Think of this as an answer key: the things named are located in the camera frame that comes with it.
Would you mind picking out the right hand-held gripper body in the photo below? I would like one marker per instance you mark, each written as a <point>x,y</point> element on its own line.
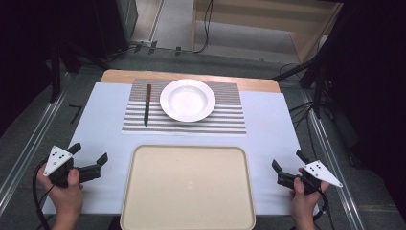
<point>320,172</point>

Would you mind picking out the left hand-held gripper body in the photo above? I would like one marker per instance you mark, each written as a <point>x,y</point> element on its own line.
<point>56,159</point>

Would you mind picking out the person's right hand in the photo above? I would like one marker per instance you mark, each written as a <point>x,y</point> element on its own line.
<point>303,204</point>

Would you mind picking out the person's left hand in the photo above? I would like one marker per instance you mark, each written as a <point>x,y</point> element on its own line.
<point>65,196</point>

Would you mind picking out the white table sheet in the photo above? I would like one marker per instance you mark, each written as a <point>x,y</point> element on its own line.
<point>105,127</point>

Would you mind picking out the striped placemat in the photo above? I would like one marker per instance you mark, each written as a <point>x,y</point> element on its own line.
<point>223,118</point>

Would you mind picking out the black metal stand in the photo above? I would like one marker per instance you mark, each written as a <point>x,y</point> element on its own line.
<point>317,83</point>
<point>57,70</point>

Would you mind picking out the beige plastic tray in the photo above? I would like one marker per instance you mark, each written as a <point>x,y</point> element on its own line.
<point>188,188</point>

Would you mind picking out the white deep plate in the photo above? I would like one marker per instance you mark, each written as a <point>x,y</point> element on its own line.
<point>187,100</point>

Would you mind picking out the grey cabinet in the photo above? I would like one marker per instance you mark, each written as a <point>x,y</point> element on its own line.
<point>127,19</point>

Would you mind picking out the light wooden shelf unit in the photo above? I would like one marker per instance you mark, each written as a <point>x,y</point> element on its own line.
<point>265,19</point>

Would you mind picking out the aluminium floor rail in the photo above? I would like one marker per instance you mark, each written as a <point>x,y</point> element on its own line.
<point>335,166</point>
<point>28,153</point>

